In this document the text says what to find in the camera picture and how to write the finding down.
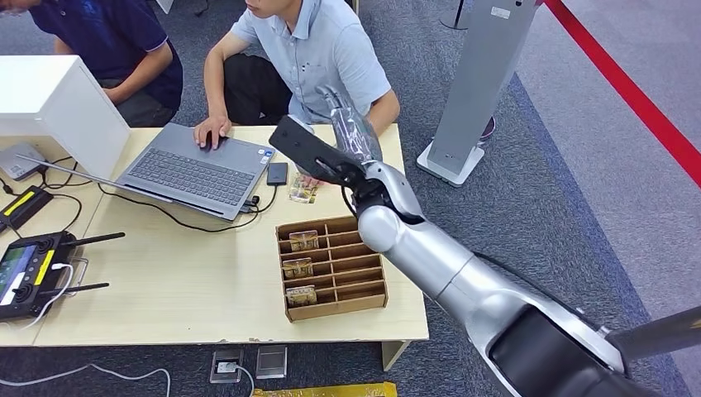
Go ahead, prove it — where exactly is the black portable drive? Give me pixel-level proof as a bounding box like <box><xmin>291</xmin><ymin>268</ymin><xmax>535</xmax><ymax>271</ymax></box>
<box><xmin>266</xmin><ymin>161</ymin><xmax>289</xmax><ymax>187</ymax></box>

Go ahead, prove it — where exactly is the silver floor socket cover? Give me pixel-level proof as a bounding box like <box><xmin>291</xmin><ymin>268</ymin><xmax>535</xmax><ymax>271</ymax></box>
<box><xmin>255</xmin><ymin>345</ymin><xmax>289</xmax><ymax>380</ymax></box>

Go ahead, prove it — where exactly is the white box cabinet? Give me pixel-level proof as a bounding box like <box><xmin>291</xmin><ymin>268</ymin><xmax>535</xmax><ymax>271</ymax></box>
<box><xmin>0</xmin><ymin>55</ymin><xmax>131</xmax><ymax>181</ymax></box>

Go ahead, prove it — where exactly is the wooden table leg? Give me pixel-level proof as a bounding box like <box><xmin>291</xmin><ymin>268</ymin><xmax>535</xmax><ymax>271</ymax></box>
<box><xmin>381</xmin><ymin>340</ymin><xmax>412</xmax><ymax>372</ymax></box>

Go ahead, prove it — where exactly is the grey open laptop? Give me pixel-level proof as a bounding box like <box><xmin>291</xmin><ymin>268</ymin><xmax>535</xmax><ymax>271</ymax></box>
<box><xmin>15</xmin><ymin>122</ymin><xmax>276</xmax><ymax>222</ymax></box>

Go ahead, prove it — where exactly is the floor socket with white plug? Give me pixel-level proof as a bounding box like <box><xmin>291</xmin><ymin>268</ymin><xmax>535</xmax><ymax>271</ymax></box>
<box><xmin>209</xmin><ymin>349</ymin><xmax>245</xmax><ymax>385</ymax></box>

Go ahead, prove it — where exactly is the black router cable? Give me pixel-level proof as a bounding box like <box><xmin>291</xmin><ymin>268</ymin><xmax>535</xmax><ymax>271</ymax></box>
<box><xmin>39</xmin><ymin>155</ymin><xmax>92</xmax><ymax>192</ymax></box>

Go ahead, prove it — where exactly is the white controller cable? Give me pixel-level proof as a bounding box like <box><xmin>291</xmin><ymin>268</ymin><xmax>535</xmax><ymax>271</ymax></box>
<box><xmin>19</xmin><ymin>262</ymin><xmax>74</xmax><ymax>331</ymax></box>

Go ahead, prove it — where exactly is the short black drive cable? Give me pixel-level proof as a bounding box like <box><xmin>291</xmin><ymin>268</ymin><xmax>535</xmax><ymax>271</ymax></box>
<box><xmin>246</xmin><ymin>184</ymin><xmax>279</xmax><ymax>215</ymax></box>

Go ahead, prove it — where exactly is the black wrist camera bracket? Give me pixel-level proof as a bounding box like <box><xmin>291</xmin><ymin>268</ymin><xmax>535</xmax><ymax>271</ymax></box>
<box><xmin>268</xmin><ymin>115</ymin><xmax>367</xmax><ymax>189</ymax></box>

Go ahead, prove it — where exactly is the grey kiosk pillar white base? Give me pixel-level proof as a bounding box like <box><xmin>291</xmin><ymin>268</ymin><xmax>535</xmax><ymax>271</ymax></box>
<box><xmin>416</xmin><ymin>0</ymin><xmax>543</xmax><ymax>189</ymax></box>

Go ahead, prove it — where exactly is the wooden compartment card box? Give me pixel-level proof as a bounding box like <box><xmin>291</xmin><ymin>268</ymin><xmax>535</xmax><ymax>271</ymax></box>
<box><xmin>275</xmin><ymin>215</ymin><xmax>389</xmax><ymax>323</ymax></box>

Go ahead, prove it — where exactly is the person in dark shirt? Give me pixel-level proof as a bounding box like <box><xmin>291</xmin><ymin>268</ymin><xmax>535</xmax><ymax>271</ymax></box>
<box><xmin>0</xmin><ymin>0</ymin><xmax>184</xmax><ymax>129</ymax></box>

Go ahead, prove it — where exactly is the long black laptop cable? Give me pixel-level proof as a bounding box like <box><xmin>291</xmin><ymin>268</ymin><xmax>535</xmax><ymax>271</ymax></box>
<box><xmin>97</xmin><ymin>183</ymin><xmax>260</xmax><ymax>234</ymax></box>

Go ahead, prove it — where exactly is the person in light shirt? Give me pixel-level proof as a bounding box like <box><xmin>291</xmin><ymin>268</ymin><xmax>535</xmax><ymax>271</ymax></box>
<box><xmin>194</xmin><ymin>0</ymin><xmax>402</xmax><ymax>190</ymax></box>

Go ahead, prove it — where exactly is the black device with yellow label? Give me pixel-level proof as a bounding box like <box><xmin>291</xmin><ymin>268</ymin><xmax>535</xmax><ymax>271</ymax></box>
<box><xmin>0</xmin><ymin>186</ymin><xmax>55</xmax><ymax>234</ymax></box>

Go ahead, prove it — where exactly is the yellow crinkled strip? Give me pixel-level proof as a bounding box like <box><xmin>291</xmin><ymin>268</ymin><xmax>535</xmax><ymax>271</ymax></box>
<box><xmin>251</xmin><ymin>381</ymin><xmax>398</xmax><ymax>397</ymax></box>

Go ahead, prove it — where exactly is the white flat router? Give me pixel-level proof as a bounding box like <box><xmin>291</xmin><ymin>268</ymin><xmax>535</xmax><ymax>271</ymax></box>
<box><xmin>0</xmin><ymin>143</ymin><xmax>46</xmax><ymax>183</ymax></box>

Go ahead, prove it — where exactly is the person's right hand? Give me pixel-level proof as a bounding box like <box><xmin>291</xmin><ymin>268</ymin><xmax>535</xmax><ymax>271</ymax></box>
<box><xmin>194</xmin><ymin>113</ymin><xmax>233</xmax><ymax>151</ymax></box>

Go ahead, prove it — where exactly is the short white plug cable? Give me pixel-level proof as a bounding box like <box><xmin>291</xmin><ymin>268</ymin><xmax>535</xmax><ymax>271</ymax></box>
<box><xmin>234</xmin><ymin>365</ymin><xmax>256</xmax><ymax>397</ymax></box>

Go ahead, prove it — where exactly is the chrome stanchion post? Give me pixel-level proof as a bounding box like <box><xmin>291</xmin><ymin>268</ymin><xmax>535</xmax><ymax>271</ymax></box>
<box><xmin>604</xmin><ymin>305</ymin><xmax>701</xmax><ymax>363</ymax></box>

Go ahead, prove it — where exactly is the long white floor cable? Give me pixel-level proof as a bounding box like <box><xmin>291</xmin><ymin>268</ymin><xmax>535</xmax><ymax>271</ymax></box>
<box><xmin>0</xmin><ymin>363</ymin><xmax>172</xmax><ymax>397</ymax></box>

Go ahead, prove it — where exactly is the black remote controller with antennas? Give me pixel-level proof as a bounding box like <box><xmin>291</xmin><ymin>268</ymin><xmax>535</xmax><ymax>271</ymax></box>
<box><xmin>0</xmin><ymin>232</ymin><xmax>126</xmax><ymax>323</ymax></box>

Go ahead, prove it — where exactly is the black stanchion base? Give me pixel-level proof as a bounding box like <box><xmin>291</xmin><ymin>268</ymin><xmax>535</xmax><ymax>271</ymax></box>
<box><xmin>437</xmin><ymin>0</ymin><xmax>473</xmax><ymax>31</ymax></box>

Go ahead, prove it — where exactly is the red barrier belt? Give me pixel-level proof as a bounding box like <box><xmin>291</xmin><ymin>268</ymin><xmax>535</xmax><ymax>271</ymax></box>
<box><xmin>541</xmin><ymin>0</ymin><xmax>701</xmax><ymax>190</ymax></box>

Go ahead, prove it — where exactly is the black looped cable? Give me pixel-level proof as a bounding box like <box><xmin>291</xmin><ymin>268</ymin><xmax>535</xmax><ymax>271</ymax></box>
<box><xmin>50</xmin><ymin>193</ymin><xmax>83</xmax><ymax>233</ymax></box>

